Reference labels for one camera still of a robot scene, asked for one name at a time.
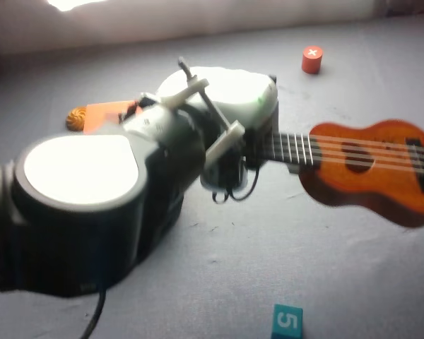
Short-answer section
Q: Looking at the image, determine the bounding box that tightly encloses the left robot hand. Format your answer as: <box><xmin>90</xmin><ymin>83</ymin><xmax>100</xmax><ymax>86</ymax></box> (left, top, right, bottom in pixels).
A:
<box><xmin>155</xmin><ymin>66</ymin><xmax>280</xmax><ymax>167</ymax></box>

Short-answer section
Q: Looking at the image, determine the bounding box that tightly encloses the small brown wooden guitar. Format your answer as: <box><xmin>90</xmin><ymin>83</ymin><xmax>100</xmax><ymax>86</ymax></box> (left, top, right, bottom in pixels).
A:
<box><xmin>245</xmin><ymin>119</ymin><xmax>424</xmax><ymax>229</ymax></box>

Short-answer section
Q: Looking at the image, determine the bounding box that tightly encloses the red cylinder block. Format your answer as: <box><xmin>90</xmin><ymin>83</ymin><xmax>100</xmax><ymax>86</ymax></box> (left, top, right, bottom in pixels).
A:
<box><xmin>301</xmin><ymin>45</ymin><xmax>324</xmax><ymax>75</ymax></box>

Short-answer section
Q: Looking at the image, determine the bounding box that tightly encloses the orange foam block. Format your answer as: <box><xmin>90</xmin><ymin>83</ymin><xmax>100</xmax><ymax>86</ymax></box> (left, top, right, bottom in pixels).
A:
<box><xmin>83</xmin><ymin>100</ymin><xmax>144</xmax><ymax>135</ymax></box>

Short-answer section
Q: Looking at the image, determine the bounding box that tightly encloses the orange swirl cookie toy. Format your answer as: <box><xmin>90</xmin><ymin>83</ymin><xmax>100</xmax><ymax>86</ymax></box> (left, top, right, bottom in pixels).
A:
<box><xmin>65</xmin><ymin>107</ymin><xmax>88</xmax><ymax>131</ymax></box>

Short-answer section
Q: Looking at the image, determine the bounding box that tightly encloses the teal number cube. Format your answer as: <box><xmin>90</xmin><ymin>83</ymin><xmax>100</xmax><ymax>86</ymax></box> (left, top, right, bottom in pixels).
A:
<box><xmin>270</xmin><ymin>303</ymin><xmax>305</xmax><ymax>339</ymax></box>

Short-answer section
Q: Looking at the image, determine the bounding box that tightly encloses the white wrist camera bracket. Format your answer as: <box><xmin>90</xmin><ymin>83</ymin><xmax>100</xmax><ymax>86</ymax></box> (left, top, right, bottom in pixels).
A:
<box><xmin>139</xmin><ymin>56</ymin><xmax>247</xmax><ymax>174</ymax></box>

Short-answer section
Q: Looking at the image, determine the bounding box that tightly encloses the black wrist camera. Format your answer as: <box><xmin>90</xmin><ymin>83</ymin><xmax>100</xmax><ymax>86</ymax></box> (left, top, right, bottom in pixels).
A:
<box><xmin>199</xmin><ymin>148</ymin><xmax>261</xmax><ymax>205</ymax></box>

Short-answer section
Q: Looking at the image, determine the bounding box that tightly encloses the black cable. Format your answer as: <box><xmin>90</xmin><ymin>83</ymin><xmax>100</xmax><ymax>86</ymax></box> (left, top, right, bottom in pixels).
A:
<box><xmin>79</xmin><ymin>287</ymin><xmax>109</xmax><ymax>339</ymax></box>

